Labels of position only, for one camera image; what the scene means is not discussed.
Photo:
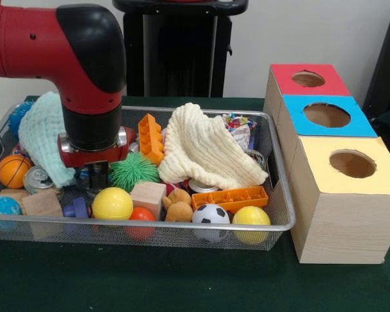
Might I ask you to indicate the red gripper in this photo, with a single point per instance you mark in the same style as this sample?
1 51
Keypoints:
97 156

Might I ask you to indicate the clear plastic bottle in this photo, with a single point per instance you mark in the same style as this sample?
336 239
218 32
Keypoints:
82 180

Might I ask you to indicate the mint green cloth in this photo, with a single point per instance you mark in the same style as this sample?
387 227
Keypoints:
42 130

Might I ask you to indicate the cream cloth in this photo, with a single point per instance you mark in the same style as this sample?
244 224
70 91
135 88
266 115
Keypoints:
201 149

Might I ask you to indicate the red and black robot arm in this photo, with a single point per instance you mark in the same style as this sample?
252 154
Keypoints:
68 58

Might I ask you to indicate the silver mesh bin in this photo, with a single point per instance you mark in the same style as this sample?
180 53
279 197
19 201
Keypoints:
169 232

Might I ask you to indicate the wooden three-hole box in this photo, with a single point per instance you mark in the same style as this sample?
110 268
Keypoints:
344 227

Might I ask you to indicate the yellow plastic ball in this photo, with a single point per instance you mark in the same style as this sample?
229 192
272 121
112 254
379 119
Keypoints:
252 218
113 204

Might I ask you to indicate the green spiky ball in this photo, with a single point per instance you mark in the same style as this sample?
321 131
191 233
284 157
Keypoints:
135 170

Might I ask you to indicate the orange plastic tray block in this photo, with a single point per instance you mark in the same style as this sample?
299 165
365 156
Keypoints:
149 139

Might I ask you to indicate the orange toy basketball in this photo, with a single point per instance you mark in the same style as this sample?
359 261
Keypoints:
14 170

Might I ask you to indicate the yellow-haired toy figure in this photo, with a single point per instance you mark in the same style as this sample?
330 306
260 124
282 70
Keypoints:
178 206

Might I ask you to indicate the small soccer ball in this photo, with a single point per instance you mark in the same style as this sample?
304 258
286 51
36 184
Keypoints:
210 214

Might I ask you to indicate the orange toy brick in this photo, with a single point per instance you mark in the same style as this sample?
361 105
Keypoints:
234 196

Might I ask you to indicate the black office chair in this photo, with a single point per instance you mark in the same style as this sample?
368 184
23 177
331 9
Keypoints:
386 65

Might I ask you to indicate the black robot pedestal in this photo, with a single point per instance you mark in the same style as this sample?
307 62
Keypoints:
178 48

